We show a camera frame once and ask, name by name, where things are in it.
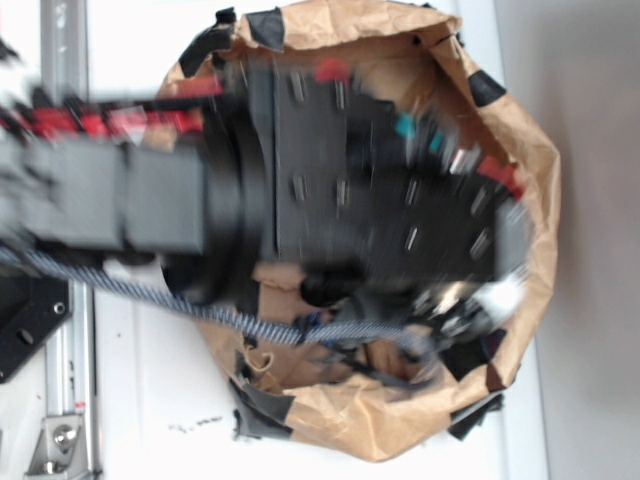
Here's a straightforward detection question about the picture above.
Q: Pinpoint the metal corner bracket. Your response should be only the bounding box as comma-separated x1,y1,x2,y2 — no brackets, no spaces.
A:
23,414,94,479

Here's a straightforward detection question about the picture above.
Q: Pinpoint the brown paper-lined bin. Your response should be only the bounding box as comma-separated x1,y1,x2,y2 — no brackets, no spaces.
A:
149,0,562,464

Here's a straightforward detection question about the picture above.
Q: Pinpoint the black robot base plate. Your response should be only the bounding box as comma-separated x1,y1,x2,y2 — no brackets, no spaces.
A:
0,274,70,384

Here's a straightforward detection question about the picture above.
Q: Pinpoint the braided black white cable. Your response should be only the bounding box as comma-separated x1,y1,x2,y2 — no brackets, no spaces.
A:
0,247,441,391

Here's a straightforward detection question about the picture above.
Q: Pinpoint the aluminium extrusion rail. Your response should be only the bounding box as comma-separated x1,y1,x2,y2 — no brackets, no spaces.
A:
40,1,102,479

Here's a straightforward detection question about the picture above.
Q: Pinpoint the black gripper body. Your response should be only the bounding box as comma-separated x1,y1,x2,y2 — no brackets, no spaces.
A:
272,62,530,306

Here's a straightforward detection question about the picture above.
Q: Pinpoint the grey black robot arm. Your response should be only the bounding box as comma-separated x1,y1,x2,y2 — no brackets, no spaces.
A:
1,64,528,316

